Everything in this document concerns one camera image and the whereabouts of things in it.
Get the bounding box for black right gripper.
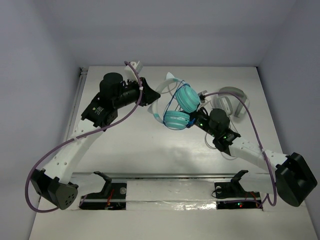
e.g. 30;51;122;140
172;102;218;138

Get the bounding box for teal white cat-ear headphones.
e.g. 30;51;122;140
148;72;200;131

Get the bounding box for thin blue headphone cable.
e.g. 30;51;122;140
162;79;208;131

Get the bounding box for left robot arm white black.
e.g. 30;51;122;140
25;72;161;210

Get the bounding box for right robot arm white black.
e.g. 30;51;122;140
189;108;318;207

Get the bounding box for grey white headphones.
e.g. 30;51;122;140
212;86;250;119

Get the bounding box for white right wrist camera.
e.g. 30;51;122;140
198;90;211;108

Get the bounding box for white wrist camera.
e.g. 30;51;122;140
124;60;143;80
198;90;211;108

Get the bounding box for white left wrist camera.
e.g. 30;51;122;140
124;60;143;80

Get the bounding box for grey USB cable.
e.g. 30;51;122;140
159;84;244;161

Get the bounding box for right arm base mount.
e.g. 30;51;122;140
211;170;263;210

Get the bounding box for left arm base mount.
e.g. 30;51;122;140
79;171;127;211

